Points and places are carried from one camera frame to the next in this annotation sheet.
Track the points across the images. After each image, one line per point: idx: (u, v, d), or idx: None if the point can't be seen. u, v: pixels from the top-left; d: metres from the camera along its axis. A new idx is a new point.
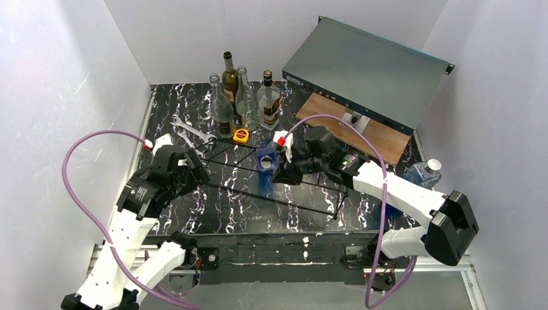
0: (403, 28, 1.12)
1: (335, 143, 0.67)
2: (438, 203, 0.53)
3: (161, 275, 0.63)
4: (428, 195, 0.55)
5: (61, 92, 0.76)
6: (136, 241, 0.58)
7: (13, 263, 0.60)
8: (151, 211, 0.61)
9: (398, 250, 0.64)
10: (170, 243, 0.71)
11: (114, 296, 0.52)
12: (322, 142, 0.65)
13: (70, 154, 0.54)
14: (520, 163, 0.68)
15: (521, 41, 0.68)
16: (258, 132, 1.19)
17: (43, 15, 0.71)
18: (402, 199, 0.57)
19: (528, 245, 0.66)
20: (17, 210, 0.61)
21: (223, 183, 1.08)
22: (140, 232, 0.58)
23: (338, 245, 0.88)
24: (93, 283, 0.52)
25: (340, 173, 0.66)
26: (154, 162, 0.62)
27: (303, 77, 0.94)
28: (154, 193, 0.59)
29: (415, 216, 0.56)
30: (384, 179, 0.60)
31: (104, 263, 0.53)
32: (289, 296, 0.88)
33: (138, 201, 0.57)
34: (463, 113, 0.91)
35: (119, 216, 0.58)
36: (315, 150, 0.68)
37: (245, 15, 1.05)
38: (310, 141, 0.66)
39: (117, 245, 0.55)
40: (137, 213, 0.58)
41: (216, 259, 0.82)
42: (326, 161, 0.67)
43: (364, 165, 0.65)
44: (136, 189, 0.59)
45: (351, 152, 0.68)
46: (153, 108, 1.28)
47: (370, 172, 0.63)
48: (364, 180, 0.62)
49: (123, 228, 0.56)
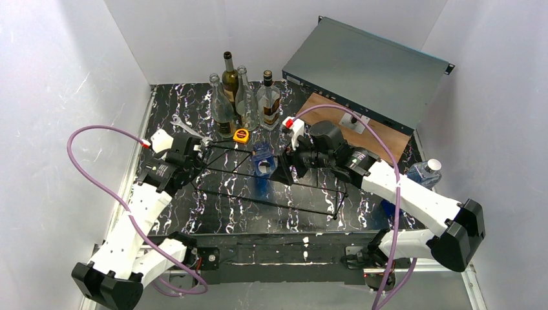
0: (402, 28, 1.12)
1: (341, 139, 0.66)
2: (453, 212, 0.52)
3: (164, 267, 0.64)
4: (442, 202, 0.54)
5: (61, 92, 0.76)
6: (153, 215, 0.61)
7: (13, 261, 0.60)
8: (170, 188, 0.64)
9: (399, 250, 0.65)
10: (172, 240, 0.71)
11: (125, 265, 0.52)
12: (329, 138, 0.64)
13: (72, 137, 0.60)
14: (520, 163, 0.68)
15: (521, 41, 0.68)
16: (258, 132, 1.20)
17: (43, 15, 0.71)
18: (415, 204, 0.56)
19: (528, 246, 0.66)
20: (17, 210, 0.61)
21: (223, 183, 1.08)
22: (158, 205, 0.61)
23: (339, 245, 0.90)
24: (108, 249, 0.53)
25: (347, 170, 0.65)
26: (173, 145, 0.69)
27: (303, 77, 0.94)
28: (172, 171, 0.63)
29: (426, 223, 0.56)
30: (397, 183, 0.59)
31: (121, 232, 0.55)
32: (290, 296, 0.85)
33: (159, 177, 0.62)
34: (463, 113, 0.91)
35: (140, 188, 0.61)
36: (321, 146, 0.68)
37: (246, 15, 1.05)
38: (316, 137, 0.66)
39: (135, 215, 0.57)
40: (157, 186, 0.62)
41: (216, 259, 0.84)
42: (333, 159, 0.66)
43: (375, 163, 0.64)
44: (158, 166, 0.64)
45: (360, 149, 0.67)
46: (153, 108, 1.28)
47: (382, 172, 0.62)
48: (375, 181, 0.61)
49: (142, 199, 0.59)
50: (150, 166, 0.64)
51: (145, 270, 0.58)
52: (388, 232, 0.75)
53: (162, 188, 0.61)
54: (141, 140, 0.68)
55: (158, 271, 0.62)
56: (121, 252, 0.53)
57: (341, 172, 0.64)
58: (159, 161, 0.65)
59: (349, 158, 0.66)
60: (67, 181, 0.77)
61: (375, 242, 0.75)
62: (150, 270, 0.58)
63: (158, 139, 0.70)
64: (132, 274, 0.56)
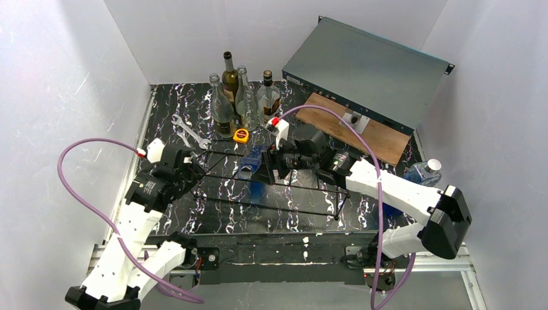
0: (402, 28, 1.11)
1: (324, 143, 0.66)
2: (435, 199, 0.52)
3: (164, 270, 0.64)
4: (422, 191, 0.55)
5: (61, 92, 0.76)
6: (143, 234, 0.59)
7: (14, 261, 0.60)
8: (159, 205, 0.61)
9: (395, 248, 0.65)
10: (170, 243, 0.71)
11: (119, 288, 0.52)
12: (313, 142, 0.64)
13: (64, 155, 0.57)
14: (520, 163, 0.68)
15: (521, 41, 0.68)
16: (258, 132, 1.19)
17: (43, 15, 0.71)
18: (399, 197, 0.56)
19: (528, 245, 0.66)
20: (17, 209, 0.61)
21: (223, 183, 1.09)
22: (148, 224, 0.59)
23: (338, 244, 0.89)
24: (99, 272, 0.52)
25: (332, 174, 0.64)
26: (163, 158, 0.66)
27: (303, 77, 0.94)
28: (161, 187, 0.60)
29: (412, 214, 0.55)
30: (378, 178, 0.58)
31: (111, 254, 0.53)
32: (289, 296, 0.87)
33: (147, 195, 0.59)
34: (463, 113, 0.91)
35: (128, 208, 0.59)
36: (305, 150, 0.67)
37: (245, 15, 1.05)
38: (300, 141, 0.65)
39: (124, 237, 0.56)
40: (145, 206, 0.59)
41: (216, 259, 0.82)
42: (317, 162, 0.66)
43: (356, 163, 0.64)
44: (145, 183, 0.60)
45: (342, 151, 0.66)
46: (153, 108, 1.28)
47: (364, 170, 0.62)
48: (357, 180, 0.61)
49: (130, 220, 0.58)
50: (137, 183, 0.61)
51: (141, 282, 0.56)
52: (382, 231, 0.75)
53: (149, 208, 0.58)
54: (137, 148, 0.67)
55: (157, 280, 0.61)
56: (113, 276, 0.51)
57: (325, 175, 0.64)
58: (148, 177, 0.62)
59: (331, 161, 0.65)
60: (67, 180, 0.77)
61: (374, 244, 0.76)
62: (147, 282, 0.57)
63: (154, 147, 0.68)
64: (128, 287, 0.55)
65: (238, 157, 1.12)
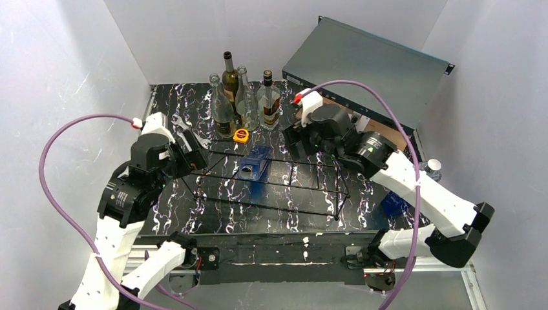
0: (402, 28, 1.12)
1: (349, 124, 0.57)
2: (470, 215, 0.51)
3: (162, 272, 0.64)
4: (457, 202, 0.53)
5: (61, 92, 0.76)
6: (124, 248, 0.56)
7: (15, 261, 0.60)
8: (137, 215, 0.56)
9: (398, 250, 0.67)
10: (170, 243, 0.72)
11: (108, 303, 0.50)
12: (335, 123, 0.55)
13: (44, 155, 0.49)
14: (519, 163, 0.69)
15: (521, 42, 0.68)
16: (258, 132, 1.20)
17: (43, 15, 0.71)
18: (433, 204, 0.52)
19: (528, 246, 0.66)
20: (17, 209, 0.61)
21: (223, 183, 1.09)
22: (126, 237, 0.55)
23: (338, 244, 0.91)
24: (84, 291, 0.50)
25: (360, 159, 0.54)
26: (132, 158, 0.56)
27: (303, 77, 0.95)
28: (136, 196, 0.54)
29: (435, 220, 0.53)
30: (417, 181, 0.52)
31: (93, 272, 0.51)
32: (289, 296, 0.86)
33: (121, 207, 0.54)
34: (463, 113, 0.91)
35: (102, 223, 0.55)
36: (326, 133, 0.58)
37: (246, 15, 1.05)
38: (320, 121, 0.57)
39: (103, 255, 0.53)
40: (120, 221, 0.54)
41: (216, 259, 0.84)
42: (341, 146, 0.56)
43: (393, 155, 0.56)
44: (115, 194, 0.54)
45: (371, 134, 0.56)
46: (153, 108, 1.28)
47: (399, 165, 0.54)
48: (394, 177, 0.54)
49: (106, 236, 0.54)
50: (108, 194, 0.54)
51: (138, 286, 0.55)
52: (386, 230, 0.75)
53: (125, 223, 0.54)
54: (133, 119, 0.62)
55: (155, 280, 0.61)
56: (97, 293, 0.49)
57: (352, 161, 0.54)
58: (119, 184, 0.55)
59: (360, 144, 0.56)
60: (67, 180, 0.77)
61: (375, 243, 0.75)
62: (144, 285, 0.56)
63: (153, 124, 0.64)
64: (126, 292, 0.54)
65: (238, 156, 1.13)
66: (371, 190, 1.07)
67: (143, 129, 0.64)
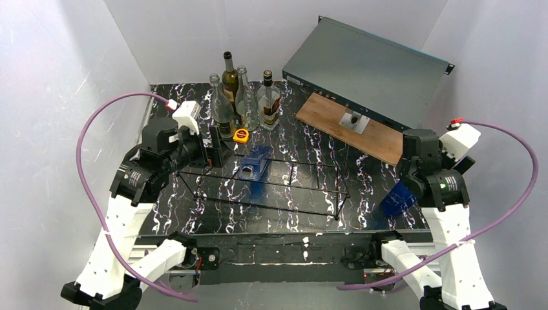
0: (402, 28, 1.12)
1: (434, 151, 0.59)
2: (481, 302, 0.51)
3: (165, 264, 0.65)
4: (479, 285, 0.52)
5: (61, 92, 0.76)
6: (133, 228, 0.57)
7: (13, 261, 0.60)
8: (148, 196, 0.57)
9: (395, 263, 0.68)
10: (170, 241, 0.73)
11: (114, 285, 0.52)
12: (421, 143, 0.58)
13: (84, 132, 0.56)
14: (520, 163, 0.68)
15: (521, 41, 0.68)
16: (258, 132, 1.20)
17: (42, 14, 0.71)
18: (454, 269, 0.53)
19: (526, 245, 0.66)
20: (15, 209, 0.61)
21: (223, 183, 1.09)
22: (136, 218, 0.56)
23: (338, 244, 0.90)
24: (92, 270, 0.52)
25: (424, 185, 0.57)
26: (143, 141, 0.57)
27: (303, 77, 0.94)
28: (148, 176, 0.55)
29: (444, 281, 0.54)
30: (458, 242, 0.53)
31: (101, 252, 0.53)
32: (289, 296, 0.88)
33: (132, 187, 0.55)
34: (462, 113, 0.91)
35: (114, 201, 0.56)
36: (408, 149, 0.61)
37: (246, 15, 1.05)
38: (408, 135, 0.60)
39: (113, 234, 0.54)
40: (132, 199, 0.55)
41: (216, 259, 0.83)
42: (415, 166, 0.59)
43: (458, 206, 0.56)
44: (130, 174, 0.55)
45: (450, 172, 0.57)
46: (153, 108, 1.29)
47: (455, 217, 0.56)
48: (441, 223, 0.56)
49: (117, 215, 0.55)
50: (122, 174, 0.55)
51: None
52: (401, 239, 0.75)
53: (137, 201, 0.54)
54: (167, 101, 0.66)
55: (159, 272, 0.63)
56: (104, 274, 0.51)
57: (415, 181, 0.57)
58: (132, 165, 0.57)
59: (436, 173, 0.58)
60: (66, 180, 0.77)
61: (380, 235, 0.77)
62: (147, 275, 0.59)
63: (185, 111, 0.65)
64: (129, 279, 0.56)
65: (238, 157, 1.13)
66: (371, 190, 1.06)
67: (176, 112, 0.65)
